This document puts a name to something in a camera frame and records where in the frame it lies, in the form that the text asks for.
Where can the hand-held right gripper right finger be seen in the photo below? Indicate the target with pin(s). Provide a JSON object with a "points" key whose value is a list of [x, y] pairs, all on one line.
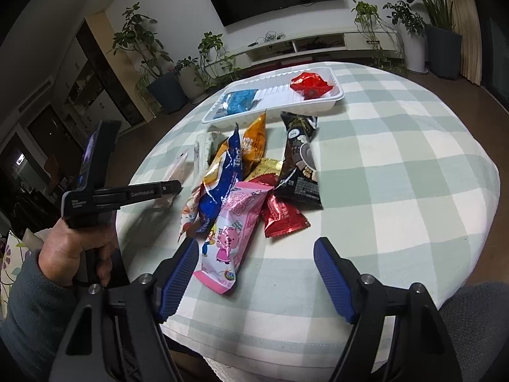
{"points": [[334, 282]]}

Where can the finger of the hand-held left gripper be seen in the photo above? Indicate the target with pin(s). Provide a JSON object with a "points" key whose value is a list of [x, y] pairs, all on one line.
{"points": [[135, 195]]}

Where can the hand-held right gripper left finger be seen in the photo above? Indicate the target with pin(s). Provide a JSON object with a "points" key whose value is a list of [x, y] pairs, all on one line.
{"points": [[179, 280]]}

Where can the clear pink wrapper packet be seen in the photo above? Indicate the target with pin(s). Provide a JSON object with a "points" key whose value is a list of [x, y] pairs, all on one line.
{"points": [[175, 169]]}

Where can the dark red snack packet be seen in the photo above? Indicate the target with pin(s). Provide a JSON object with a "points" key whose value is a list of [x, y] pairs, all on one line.
{"points": [[284, 217]]}

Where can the green white snack packet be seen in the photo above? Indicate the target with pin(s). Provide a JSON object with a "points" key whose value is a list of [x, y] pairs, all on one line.
{"points": [[206, 145]]}

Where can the long blue snack packet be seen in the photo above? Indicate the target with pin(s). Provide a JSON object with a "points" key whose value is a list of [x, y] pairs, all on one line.
{"points": [[224, 183]]}

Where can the black snack packet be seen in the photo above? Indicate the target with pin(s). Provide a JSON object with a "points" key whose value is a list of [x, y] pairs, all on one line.
{"points": [[298, 167]]}

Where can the orange snack packet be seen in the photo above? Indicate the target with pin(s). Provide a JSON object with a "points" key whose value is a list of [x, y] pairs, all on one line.
{"points": [[254, 139]]}

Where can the white foam tray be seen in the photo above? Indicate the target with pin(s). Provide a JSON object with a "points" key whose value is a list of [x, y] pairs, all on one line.
{"points": [[278, 93]]}

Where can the person's left forearm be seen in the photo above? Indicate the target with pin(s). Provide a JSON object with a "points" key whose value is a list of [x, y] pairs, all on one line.
{"points": [[28, 318]]}

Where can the person's left hand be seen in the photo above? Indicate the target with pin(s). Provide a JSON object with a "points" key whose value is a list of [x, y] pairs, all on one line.
{"points": [[67, 252]]}

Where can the white cartoon snack packet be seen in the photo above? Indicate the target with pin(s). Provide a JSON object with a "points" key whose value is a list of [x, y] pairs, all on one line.
{"points": [[190, 215]]}

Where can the pink cartoon snack packet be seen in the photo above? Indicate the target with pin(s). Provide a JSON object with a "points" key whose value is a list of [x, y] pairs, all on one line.
{"points": [[232, 238]]}

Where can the golden snack packet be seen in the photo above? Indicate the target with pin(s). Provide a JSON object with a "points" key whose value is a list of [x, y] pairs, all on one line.
{"points": [[212, 169]]}

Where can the wooden cabinet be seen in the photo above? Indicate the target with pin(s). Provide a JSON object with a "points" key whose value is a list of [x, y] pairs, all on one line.
{"points": [[95, 75]]}

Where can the tall plant in dark pot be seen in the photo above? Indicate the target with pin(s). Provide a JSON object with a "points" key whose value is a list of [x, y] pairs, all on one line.
{"points": [[159, 87]]}

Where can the small plant in white pot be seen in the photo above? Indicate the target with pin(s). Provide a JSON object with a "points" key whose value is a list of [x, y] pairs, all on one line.
{"points": [[191, 81]]}

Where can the yellow snack packet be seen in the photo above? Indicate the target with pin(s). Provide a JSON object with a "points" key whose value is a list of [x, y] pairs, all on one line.
{"points": [[266, 167]]}

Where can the flowered cushion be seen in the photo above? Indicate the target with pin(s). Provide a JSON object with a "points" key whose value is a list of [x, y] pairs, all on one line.
{"points": [[12, 266]]}

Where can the blue crinkled snack packet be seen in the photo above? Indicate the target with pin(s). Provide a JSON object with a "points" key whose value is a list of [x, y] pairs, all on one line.
{"points": [[237, 101]]}

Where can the person's grey pants leg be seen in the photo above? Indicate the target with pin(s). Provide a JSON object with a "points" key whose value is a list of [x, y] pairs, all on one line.
{"points": [[477, 326]]}

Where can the trailing vine plant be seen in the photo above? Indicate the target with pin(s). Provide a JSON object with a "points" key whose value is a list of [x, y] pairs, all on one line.
{"points": [[216, 57]]}

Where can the bright red snack packet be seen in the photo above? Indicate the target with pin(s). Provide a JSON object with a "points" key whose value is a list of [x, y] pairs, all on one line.
{"points": [[310, 84]]}

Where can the white television console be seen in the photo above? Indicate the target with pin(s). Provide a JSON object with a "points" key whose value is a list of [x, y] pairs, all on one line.
{"points": [[318, 43]]}

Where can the leafy plant in white pot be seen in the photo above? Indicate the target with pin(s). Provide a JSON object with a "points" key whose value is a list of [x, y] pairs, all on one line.
{"points": [[413, 47]]}

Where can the large-leaf plant in dark pot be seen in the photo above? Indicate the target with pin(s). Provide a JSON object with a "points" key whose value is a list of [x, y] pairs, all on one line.
{"points": [[443, 47]]}

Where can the hanging vine plant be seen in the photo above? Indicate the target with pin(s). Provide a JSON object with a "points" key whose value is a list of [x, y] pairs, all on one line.
{"points": [[368, 16]]}

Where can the glass sliding door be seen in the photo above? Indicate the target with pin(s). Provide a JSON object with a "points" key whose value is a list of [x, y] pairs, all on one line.
{"points": [[497, 59]]}

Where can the beige curtain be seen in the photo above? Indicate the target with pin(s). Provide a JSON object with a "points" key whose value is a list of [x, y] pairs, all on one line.
{"points": [[465, 28]]}

